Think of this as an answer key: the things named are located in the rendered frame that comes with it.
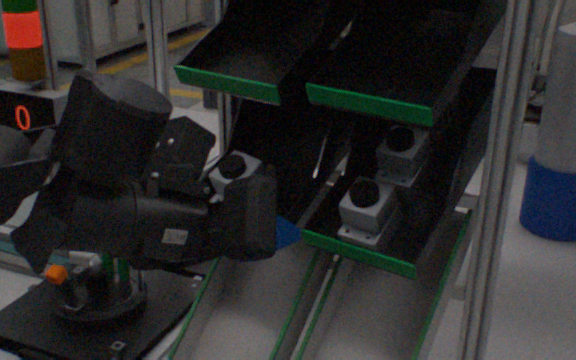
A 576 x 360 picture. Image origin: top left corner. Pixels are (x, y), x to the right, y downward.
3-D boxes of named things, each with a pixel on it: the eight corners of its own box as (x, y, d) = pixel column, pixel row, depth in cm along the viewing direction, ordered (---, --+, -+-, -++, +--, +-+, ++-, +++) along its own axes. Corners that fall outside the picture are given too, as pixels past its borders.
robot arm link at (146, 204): (183, 248, 45) (188, 157, 46) (62, 264, 58) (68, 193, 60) (279, 258, 50) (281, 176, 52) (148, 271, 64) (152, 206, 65)
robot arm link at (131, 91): (-65, 211, 45) (-8, 49, 41) (-24, 164, 53) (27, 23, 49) (101, 271, 48) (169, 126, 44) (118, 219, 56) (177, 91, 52)
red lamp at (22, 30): (26, 49, 101) (21, 15, 99) (0, 46, 103) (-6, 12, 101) (49, 43, 105) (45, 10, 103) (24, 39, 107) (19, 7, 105)
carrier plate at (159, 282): (118, 387, 88) (117, 373, 87) (-24, 338, 96) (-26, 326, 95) (211, 293, 108) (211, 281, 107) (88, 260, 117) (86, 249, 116)
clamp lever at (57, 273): (75, 311, 95) (55, 277, 90) (64, 308, 96) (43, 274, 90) (90, 291, 97) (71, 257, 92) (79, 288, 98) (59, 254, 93)
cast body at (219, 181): (243, 232, 76) (225, 189, 71) (216, 218, 78) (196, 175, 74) (290, 183, 80) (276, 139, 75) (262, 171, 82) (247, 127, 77)
